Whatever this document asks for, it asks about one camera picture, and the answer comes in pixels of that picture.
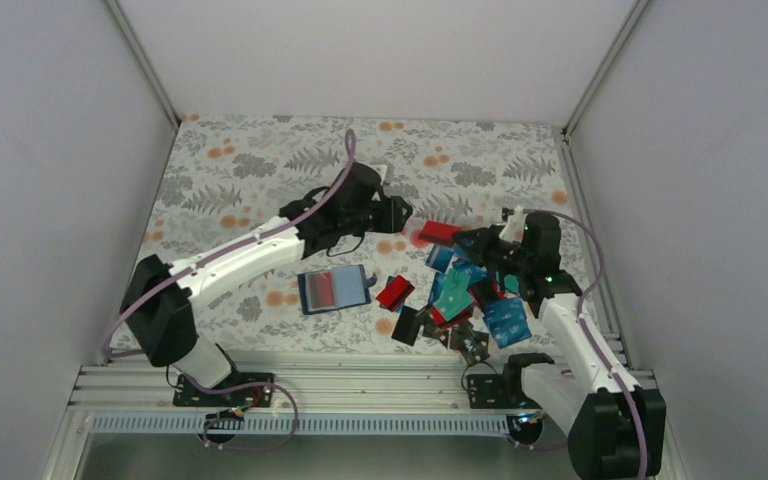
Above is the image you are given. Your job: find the blue card right pile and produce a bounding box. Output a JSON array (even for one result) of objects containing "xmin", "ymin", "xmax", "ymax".
[{"xmin": 483, "ymin": 297, "xmax": 532, "ymax": 349}]

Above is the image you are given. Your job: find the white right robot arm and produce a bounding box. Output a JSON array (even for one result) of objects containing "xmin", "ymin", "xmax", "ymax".
[{"xmin": 453, "ymin": 226, "xmax": 666, "ymax": 479}]

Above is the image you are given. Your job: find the aluminium rail frame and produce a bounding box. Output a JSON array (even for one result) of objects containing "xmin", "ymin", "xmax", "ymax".
[{"xmin": 69, "ymin": 349, "xmax": 665, "ymax": 415}]

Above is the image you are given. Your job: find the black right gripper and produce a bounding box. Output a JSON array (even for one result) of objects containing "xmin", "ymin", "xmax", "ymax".
[{"xmin": 451, "ymin": 223, "xmax": 531, "ymax": 277}]

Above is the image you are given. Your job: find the black card lower pile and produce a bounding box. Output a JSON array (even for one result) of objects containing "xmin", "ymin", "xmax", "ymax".
[{"xmin": 391, "ymin": 306, "xmax": 423, "ymax": 347}]

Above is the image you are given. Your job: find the grey slotted cable duct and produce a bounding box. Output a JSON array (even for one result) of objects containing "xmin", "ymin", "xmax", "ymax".
[{"xmin": 88, "ymin": 412, "xmax": 508, "ymax": 437}]

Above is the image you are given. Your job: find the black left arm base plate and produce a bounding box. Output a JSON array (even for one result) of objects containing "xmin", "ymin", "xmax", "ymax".
[{"xmin": 172, "ymin": 372, "xmax": 275, "ymax": 408}]

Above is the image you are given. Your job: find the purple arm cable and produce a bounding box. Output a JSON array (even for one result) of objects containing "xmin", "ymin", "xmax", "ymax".
[
  {"xmin": 529, "ymin": 210, "xmax": 650, "ymax": 480},
  {"xmin": 100, "ymin": 129, "xmax": 359, "ymax": 362}
]

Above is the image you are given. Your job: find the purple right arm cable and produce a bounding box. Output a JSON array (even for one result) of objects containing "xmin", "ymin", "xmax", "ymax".
[{"xmin": 529, "ymin": 210, "xmax": 650, "ymax": 480}]

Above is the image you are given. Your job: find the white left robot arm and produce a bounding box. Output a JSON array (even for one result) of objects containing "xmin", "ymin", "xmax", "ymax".
[{"xmin": 120, "ymin": 163, "xmax": 413, "ymax": 405}]

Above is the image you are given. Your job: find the floral patterned table mat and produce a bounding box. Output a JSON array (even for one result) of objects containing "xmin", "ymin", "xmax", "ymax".
[{"xmin": 140, "ymin": 115, "xmax": 572, "ymax": 354}]

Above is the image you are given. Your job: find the black patterned card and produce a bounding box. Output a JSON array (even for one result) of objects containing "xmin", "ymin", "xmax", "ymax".
[{"xmin": 449, "ymin": 325, "xmax": 490, "ymax": 366}]

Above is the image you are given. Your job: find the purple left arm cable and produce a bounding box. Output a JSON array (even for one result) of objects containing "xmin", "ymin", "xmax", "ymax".
[{"xmin": 100, "ymin": 129, "xmax": 359, "ymax": 362}]

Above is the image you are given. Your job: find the teal card in pile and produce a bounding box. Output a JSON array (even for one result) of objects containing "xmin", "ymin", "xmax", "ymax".
[{"xmin": 432, "ymin": 269, "xmax": 474, "ymax": 317}]

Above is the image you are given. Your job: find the dark blue card holder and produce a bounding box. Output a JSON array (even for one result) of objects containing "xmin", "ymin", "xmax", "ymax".
[{"xmin": 297, "ymin": 265, "xmax": 378, "ymax": 315}]

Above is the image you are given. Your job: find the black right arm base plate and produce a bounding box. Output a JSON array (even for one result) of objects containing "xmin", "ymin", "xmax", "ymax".
[{"xmin": 465, "ymin": 374, "xmax": 526, "ymax": 410}]

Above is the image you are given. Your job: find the red card left of pile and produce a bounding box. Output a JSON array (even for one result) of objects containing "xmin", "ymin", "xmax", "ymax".
[{"xmin": 376, "ymin": 275, "xmax": 415, "ymax": 312}]

